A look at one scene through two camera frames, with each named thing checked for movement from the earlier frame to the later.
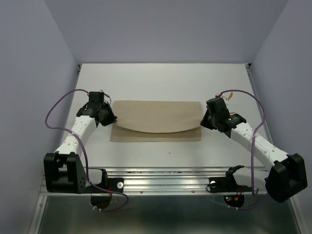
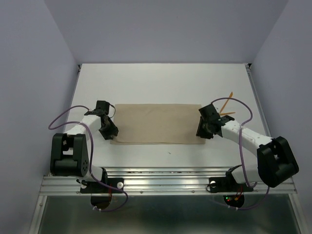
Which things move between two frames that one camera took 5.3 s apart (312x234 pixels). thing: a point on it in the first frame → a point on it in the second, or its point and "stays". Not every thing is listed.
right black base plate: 226,185 stays
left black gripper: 111,119 → 113,129
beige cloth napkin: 157,121 stays
